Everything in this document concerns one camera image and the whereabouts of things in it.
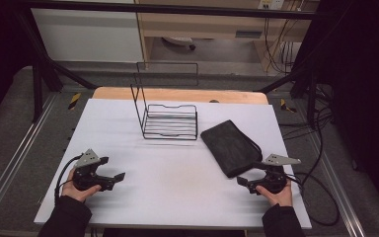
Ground aluminium floor rail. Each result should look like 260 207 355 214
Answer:
0 93 59 225
308 130 367 237

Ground black floor cables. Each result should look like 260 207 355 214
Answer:
277 88 336 186

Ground left hand-held gripper cable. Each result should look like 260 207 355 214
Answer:
54 154 84 202

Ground hand-held gripper cable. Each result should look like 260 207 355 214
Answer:
54 154 84 202
285 171 341 228

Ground person's right hand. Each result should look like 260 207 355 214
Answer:
255 180 294 208

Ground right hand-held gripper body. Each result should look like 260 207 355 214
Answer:
252 153 302 196

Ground white cabinet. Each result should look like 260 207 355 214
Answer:
31 7 144 64

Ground white power strip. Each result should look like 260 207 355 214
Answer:
258 0 286 11

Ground black fabric pouch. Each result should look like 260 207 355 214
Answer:
199 118 264 180

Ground white table cover board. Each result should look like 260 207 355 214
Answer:
33 98 313 231

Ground black curtain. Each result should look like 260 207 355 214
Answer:
0 0 35 133
304 0 379 215

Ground yellow black tape marker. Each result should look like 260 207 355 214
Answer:
279 98 298 115
67 92 82 112

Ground right hand-held gripper cable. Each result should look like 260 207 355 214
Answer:
285 171 341 228

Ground hanging desk cables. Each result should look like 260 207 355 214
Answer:
263 16 303 75

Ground wooden desk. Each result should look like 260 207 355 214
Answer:
134 0 321 72

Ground office chair base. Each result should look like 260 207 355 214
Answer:
160 36 197 51

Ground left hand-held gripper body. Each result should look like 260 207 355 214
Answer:
72 148 116 193

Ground black metal stand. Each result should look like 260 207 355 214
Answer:
13 9 99 123
258 48 321 130

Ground black frame crossbar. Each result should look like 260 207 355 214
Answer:
22 0 318 21

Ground black wire rack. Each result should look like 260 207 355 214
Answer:
129 61 200 141

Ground person's left hand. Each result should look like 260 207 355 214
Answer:
60 177 103 203

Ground wooden table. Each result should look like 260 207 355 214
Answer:
92 86 270 106

